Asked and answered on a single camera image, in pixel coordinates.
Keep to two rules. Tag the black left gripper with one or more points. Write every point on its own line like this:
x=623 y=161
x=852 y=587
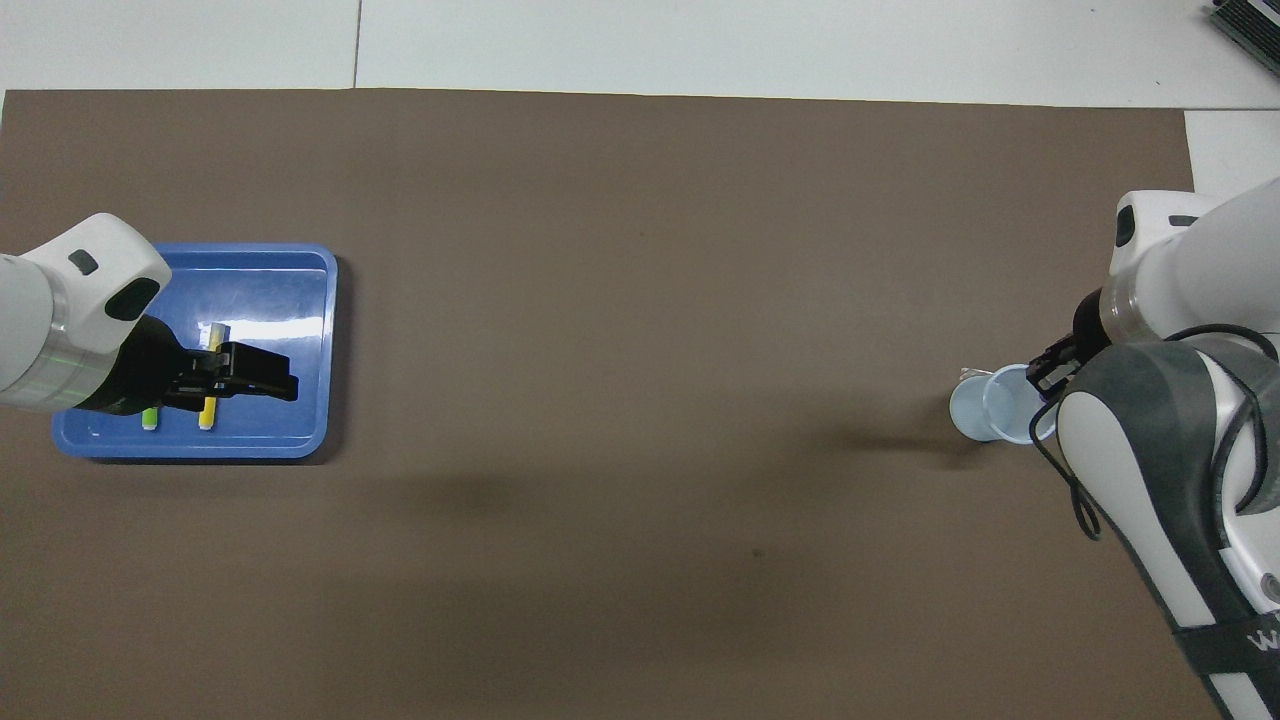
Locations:
x=145 y=375

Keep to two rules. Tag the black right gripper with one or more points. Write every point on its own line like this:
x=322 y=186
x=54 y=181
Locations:
x=1090 y=325

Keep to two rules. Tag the yellow pen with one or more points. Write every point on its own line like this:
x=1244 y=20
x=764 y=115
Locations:
x=207 y=415

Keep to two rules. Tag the green pen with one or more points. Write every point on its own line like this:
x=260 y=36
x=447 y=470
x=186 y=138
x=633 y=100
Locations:
x=150 y=418

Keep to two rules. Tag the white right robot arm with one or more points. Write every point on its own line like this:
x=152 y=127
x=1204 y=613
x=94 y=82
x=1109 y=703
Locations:
x=1200 y=260

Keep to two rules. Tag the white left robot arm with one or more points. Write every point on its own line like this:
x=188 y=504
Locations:
x=40 y=320

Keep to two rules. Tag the light blue mesh cup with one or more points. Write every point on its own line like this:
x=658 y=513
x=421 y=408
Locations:
x=975 y=410

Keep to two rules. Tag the blue plastic tray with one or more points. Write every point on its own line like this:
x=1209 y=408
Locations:
x=270 y=290

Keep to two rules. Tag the dark striped device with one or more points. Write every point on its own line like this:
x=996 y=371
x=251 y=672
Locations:
x=1255 y=25

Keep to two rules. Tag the brown table mat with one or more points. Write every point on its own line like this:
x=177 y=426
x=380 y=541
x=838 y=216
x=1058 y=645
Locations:
x=640 y=300

